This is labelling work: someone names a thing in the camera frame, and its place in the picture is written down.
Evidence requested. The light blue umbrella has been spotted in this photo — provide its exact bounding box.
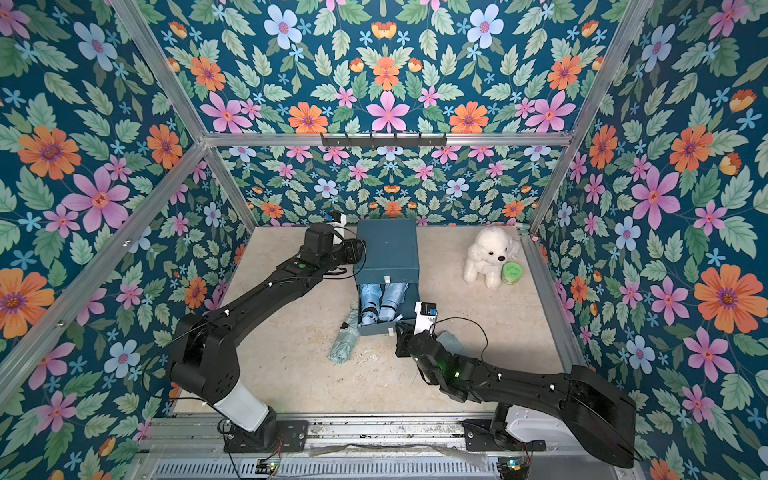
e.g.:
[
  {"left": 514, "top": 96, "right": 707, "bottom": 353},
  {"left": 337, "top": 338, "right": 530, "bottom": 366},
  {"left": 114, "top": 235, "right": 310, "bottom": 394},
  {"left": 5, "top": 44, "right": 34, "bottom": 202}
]
[
  {"left": 360, "top": 284, "right": 383, "bottom": 326},
  {"left": 379, "top": 283, "right": 409, "bottom": 323}
]

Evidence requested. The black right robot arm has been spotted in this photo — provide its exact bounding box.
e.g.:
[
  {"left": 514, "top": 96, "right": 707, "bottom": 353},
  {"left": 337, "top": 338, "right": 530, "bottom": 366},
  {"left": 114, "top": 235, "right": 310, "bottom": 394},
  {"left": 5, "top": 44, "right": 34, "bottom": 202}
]
[{"left": 395, "top": 325, "right": 636, "bottom": 468}]

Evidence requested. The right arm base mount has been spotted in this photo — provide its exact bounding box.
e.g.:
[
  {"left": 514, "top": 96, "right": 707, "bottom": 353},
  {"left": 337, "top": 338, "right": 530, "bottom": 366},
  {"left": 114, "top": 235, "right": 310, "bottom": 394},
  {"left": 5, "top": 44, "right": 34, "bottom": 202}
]
[{"left": 461, "top": 404, "right": 546, "bottom": 452}]

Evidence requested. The black hook rail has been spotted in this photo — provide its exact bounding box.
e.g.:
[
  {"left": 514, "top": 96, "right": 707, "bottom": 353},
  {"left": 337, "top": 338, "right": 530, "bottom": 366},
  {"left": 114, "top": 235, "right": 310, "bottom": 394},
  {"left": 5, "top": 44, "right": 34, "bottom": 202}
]
[{"left": 320, "top": 133, "right": 448, "bottom": 149}]

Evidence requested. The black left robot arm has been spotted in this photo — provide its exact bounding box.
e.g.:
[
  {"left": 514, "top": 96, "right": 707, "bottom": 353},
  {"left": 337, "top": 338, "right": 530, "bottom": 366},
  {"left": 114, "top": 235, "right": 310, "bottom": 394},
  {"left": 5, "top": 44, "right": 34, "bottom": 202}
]
[{"left": 167, "top": 224, "right": 366, "bottom": 434}]

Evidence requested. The white plush dog toy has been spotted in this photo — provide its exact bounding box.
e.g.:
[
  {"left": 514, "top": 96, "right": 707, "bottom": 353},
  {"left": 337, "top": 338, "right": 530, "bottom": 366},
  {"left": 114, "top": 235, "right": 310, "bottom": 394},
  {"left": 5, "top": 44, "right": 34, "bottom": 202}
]
[{"left": 463, "top": 226, "right": 521, "bottom": 290}]

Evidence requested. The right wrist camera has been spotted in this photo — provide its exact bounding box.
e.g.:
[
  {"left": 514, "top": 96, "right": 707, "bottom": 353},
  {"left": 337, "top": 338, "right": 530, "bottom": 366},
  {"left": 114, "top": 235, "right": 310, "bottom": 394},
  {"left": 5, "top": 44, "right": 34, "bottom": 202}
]
[{"left": 414, "top": 301, "right": 438, "bottom": 334}]

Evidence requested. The teal drawer cabinet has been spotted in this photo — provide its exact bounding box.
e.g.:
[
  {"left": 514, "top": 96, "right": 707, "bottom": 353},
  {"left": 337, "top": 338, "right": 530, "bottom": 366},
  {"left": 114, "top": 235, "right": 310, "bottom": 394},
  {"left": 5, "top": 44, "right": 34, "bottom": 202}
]
[{"left": 355, "top": 219, "right": 420, "bottom": 336}]

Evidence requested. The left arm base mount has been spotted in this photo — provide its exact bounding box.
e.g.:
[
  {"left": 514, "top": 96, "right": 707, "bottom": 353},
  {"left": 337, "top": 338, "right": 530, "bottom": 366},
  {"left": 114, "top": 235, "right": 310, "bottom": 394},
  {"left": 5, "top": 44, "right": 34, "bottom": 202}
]
[{"left": 224, "top": 420, "right": 309, "bottom": 454}]

